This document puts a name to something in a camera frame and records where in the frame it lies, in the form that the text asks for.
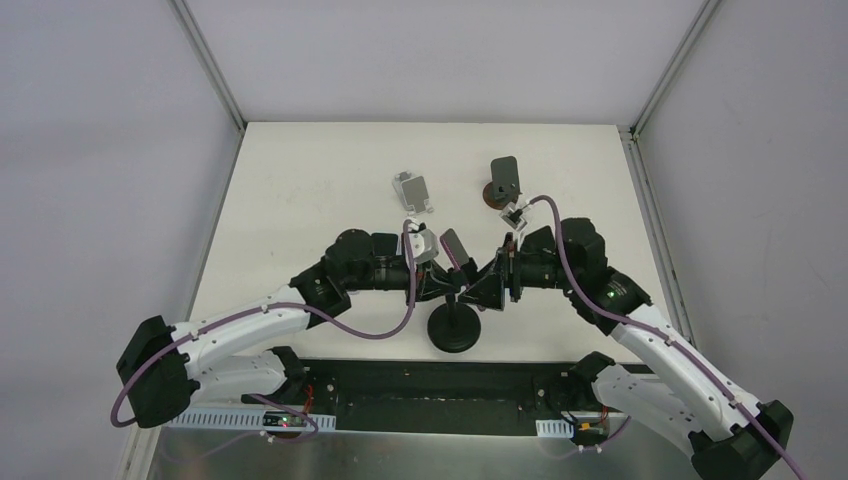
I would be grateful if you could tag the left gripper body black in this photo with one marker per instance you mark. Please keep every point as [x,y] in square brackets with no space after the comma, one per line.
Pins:
[419,279]

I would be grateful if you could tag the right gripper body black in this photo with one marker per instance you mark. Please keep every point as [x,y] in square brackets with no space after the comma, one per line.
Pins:
[512,277]

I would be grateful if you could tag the phone with purple case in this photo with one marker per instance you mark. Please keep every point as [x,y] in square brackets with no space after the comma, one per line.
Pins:
[464,267]

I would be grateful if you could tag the black pole phone stand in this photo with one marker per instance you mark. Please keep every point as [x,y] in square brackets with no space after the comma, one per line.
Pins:
[454,327]

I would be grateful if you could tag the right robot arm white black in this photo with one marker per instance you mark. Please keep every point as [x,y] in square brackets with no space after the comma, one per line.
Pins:
[725,431]

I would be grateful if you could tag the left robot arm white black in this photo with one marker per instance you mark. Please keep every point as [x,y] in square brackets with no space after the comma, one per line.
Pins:
[166,368]

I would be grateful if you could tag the brown round phone stand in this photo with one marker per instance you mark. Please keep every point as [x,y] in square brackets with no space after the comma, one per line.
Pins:
[504,187]

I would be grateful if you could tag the white grey phone stand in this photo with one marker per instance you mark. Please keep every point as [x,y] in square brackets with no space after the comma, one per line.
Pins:
[413,193]

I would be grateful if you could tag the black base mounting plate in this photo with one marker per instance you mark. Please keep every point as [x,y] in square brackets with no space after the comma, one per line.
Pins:
[465,398]

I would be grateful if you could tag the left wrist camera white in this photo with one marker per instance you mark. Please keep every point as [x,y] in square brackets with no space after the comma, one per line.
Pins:
[422,241]

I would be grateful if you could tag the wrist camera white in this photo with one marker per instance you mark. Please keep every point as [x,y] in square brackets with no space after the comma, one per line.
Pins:
[515,215]
[422,241]

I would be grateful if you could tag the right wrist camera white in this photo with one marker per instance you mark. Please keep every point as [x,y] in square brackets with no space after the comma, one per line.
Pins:
[515,215]

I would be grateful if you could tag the right white cable duct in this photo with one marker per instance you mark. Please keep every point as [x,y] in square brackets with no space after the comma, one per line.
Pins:
[554,429]

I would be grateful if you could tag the white cable duct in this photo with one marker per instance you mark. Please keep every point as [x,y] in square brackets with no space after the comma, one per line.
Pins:
[251,420]
[554,429]

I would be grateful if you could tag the left white cable duct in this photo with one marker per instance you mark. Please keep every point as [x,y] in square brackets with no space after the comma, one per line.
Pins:
[251,420]

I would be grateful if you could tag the right aluminium frame post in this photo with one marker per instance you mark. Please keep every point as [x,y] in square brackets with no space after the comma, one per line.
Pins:
[695,30]

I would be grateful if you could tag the aluminium frame post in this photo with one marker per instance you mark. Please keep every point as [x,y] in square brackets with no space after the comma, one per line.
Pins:
[695,30]
[206,58]

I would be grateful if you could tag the left aluminium frame post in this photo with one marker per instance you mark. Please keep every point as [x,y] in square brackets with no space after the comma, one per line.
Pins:
[206,58]

